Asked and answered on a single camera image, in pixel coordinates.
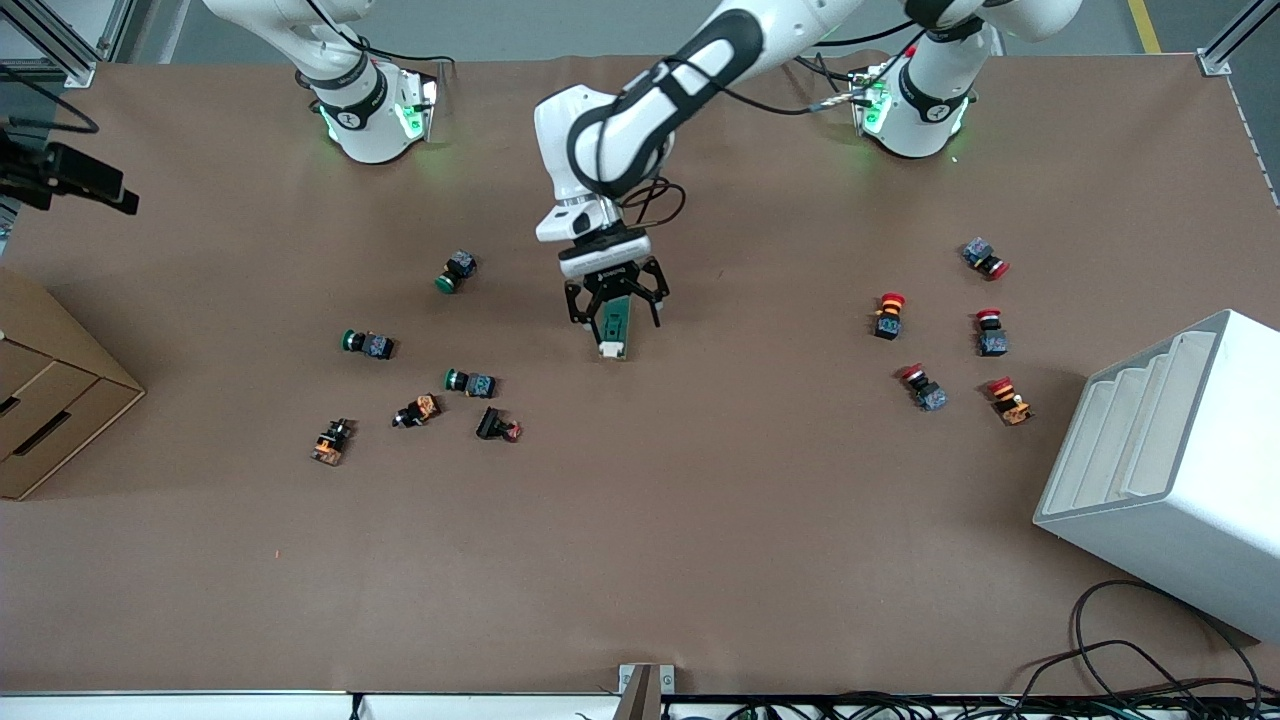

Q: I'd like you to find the black cable along edge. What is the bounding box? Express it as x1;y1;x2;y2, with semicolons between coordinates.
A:
665;690;1280;720

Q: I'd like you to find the green load switch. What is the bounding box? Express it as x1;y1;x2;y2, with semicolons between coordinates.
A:
597;295;633;361

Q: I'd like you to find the red button orange contact block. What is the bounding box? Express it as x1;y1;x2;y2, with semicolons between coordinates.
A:
986;376;1034;427

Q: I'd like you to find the white table edge rail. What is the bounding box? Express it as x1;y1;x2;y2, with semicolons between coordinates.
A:
0;692;621;720

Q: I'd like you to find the metal edge bracket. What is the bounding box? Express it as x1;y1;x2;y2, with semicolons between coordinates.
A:
618;663;676;720

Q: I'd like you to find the black left arm base cable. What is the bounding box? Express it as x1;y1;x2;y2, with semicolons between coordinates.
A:
790;50;881;113

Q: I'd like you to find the brown cardboard box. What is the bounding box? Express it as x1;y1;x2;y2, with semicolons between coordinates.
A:
0;265;147;501

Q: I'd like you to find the black button orange block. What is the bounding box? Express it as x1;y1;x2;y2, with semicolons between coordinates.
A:
310;418;355;467

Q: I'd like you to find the black looped cable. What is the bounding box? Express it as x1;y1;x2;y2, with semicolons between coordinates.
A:
1073;580;1266;701

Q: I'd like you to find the white stepped storage box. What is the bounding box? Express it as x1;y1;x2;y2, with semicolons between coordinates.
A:
1033;308;1280;646

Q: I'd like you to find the brown table cover sheet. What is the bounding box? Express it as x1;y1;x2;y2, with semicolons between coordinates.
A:
0;52;1280;696

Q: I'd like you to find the black arm base cable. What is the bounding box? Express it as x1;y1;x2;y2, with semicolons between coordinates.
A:
305;0;458;71
790;50;881;113

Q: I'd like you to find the black right arm base cable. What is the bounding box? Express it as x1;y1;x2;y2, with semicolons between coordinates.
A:
305;0;458;71

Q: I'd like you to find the black floor cable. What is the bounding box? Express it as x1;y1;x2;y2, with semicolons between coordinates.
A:
1010;640;1280;701

